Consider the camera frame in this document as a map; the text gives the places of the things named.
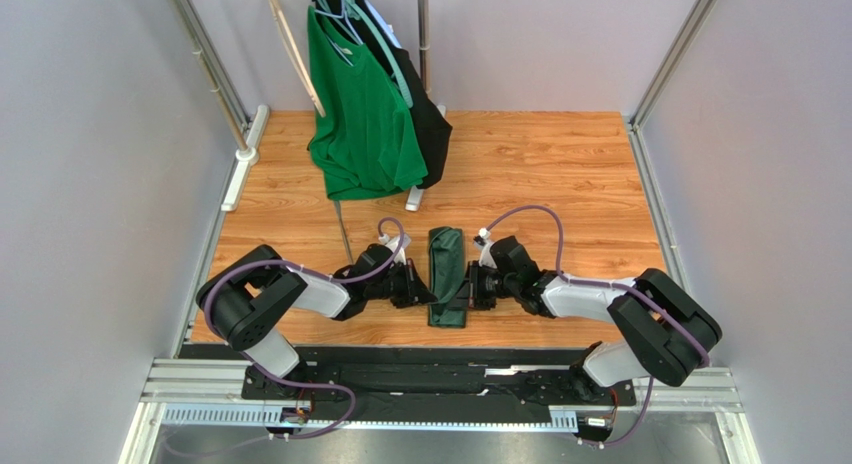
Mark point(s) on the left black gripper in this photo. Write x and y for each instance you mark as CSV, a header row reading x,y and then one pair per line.
x,y
415,293

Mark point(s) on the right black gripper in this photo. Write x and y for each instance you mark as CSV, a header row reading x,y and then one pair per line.
x,y
477,285

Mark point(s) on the dark green cloth napkin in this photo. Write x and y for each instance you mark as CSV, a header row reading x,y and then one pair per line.
x,y
447,269

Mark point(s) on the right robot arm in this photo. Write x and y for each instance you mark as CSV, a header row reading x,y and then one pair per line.
x,y
665,333

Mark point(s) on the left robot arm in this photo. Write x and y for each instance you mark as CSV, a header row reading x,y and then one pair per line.
x,y
244,303

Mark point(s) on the white clothes rack base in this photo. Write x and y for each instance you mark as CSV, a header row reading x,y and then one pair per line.
x,y
415,197

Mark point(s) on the green t-shirt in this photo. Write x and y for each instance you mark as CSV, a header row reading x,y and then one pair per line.
x,y
365,143

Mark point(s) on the black t-shirt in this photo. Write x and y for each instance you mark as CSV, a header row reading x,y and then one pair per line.
x,y
422,108

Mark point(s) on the teal clothes hanger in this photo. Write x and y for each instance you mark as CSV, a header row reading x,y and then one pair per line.
x,y
373,30

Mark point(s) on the metal rack pole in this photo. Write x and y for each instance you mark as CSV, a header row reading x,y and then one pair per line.
x,y
424,42

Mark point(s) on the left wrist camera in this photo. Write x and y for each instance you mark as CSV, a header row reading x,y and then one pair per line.
x,y
397,243

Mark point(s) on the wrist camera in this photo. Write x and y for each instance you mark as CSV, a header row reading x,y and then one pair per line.
x,y
483,243
397,243

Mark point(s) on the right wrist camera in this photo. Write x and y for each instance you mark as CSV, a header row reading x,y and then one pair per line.
x,y
483,243

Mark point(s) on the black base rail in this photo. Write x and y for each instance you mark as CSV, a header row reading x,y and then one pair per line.
x,y
442,385

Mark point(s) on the white corner pole bracket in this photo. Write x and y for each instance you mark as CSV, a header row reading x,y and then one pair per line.
x,y
246,158

